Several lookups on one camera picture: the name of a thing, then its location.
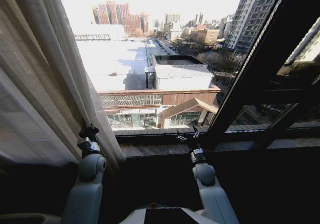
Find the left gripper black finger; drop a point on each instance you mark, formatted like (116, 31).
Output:
(84, 130)
(94, 129)

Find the sheer beige curtain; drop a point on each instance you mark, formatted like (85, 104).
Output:
(37, 71)

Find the white rooftop hut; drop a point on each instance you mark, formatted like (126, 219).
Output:
(183, 76)

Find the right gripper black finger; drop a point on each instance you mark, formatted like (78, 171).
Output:
(181, 137)
(196, 133)

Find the dark window frame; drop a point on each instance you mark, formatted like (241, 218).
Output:
(252, 67)

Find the white robot front shell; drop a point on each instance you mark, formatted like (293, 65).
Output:
(165, 215)

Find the low building with white roof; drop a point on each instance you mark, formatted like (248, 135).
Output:
(112, 67)

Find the red brick high-rise buildings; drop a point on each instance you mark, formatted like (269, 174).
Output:
(117, 15)

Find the beige upholstered furniture edge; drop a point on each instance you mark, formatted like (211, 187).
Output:
(27, 219)

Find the grey stone window sill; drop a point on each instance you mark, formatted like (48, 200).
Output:
(160, 149)

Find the grey high-rise tower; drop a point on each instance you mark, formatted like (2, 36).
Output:
(250, 17)

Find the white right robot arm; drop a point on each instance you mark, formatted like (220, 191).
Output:
(212, 191)

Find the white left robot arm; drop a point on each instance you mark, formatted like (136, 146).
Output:
(86, 196)

